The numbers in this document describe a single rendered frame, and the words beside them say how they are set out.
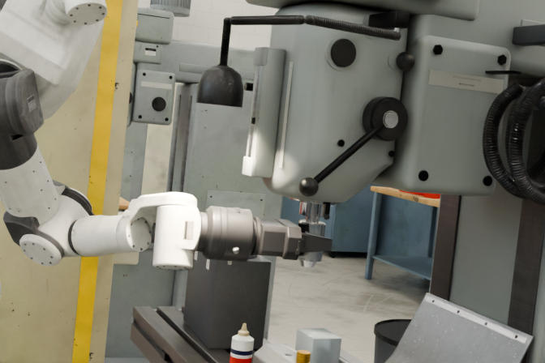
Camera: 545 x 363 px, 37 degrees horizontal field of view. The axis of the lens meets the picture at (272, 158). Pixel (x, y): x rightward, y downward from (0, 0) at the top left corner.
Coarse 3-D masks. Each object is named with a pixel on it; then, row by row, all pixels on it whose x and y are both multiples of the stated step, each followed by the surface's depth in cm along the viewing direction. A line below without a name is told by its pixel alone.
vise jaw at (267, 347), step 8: (264, 344) 136; (272, 344) 136; (280, 344) 137; (256, 352) 135; (264, 352) 134; (272, 352) 133; (280, 352) 132; (288, 352) 132; (296, 352) 133; (256, 360) 134; (264, 360) 132; (272, 360) 131; (280, 360) 130; (288, 360) 129
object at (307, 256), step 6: (306, 228) 137; (312, 234) 137; (318, 234) 137; (300, 252) 137; (306, 252) 137; (312, 252) 137; (318, 252) 137; (300, 258) 137; (306, 258) 137; (312, 258) 137; (318, 258) 137
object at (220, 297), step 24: (216, 264) 167; (240, 264) 168; (264, 264) 170; (192, 288) 182; (216, 288) 167; (240, 288) 168; (264, 288) 170; (192, 312) 180; (216, 312) 167; (240, 312) 169; (264, 312) 171; (216, 336) 168
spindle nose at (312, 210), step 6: (300, 204) 138; (306, 204) 137; (312, 204) 136; (318, 204) 136; (300, 210) 138; (306, 210) 137; (312, 210) 136; (318, 210) 136; (324, 210) 137; (312, 216) 136; (318, 216) 136
